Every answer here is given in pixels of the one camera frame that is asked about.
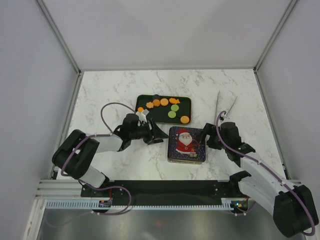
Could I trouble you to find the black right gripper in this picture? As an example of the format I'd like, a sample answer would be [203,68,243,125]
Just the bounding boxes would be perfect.
[193,123,229,151]

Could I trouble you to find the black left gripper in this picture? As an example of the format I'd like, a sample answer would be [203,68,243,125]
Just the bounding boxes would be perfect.
[129,119,168,146]

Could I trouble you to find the tan sandwich cookie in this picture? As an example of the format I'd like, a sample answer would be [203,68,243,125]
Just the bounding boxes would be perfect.
[180,115,190,124]
[160,98,169,106]

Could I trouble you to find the gold tin lid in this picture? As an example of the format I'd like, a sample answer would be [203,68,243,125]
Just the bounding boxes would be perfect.
[167,126,206,160]

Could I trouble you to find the metal serving tongs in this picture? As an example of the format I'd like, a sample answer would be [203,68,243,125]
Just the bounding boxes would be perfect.
[214,90,238,122]

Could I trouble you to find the gold cookie tin box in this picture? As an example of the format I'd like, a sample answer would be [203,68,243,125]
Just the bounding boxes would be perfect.
[167,158,206,165]

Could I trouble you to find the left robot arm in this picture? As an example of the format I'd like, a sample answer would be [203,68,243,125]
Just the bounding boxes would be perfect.
[52,113,169,197]

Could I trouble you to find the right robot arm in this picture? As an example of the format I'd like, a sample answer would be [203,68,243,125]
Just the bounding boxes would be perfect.
[195,122,319,238]

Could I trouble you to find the green macaron lower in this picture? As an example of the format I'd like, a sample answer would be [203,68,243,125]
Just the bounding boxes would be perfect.
[167,110,177,119]

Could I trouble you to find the green macaron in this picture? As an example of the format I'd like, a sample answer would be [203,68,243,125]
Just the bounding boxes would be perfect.
[170,104,179,112]
[167,110,177,119]

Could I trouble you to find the dark green serving tray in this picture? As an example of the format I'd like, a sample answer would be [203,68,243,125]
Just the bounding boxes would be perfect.
[135,94,192,125]

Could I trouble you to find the orange flower cookie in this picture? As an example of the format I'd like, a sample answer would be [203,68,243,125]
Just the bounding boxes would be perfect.
[146,102,154,109]

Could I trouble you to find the orange fish cookie left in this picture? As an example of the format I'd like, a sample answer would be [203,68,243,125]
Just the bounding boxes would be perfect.
[137,107,144,113]

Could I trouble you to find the orange fish cookie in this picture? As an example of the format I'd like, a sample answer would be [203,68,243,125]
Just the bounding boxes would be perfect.
[169,98,181,105]
[137,107,144,113]

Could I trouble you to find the green macaron upper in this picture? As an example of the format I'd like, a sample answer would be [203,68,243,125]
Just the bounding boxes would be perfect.
[170,104,179,112]

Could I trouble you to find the chocolate chip cookie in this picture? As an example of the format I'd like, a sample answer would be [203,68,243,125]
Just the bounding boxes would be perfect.
[152,99,161,107]

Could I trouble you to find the orange fish cookie upper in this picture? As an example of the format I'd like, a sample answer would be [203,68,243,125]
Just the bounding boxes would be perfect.
[169,98,181,105]

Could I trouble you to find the black sandwich cookie top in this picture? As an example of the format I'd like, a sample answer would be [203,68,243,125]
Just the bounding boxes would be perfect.
[152,94,161,100]

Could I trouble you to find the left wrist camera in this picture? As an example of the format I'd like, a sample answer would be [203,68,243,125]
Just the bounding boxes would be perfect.
[135,109,149,123]

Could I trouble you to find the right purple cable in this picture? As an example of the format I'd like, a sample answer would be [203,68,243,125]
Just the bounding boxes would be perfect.
[216,111,316,236]

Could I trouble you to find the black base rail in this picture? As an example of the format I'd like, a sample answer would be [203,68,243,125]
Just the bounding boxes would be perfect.
[79,178,258,207]

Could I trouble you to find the aluminium frame post left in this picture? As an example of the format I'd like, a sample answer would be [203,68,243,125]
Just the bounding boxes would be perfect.
[34,0,82,76]

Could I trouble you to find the aluminium frame post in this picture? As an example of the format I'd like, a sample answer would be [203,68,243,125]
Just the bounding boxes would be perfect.
[34,0,82,76]
[253,0,300,74]

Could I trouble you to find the aluminium frame post right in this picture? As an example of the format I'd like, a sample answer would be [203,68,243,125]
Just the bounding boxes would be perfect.
[253,0,300,74]

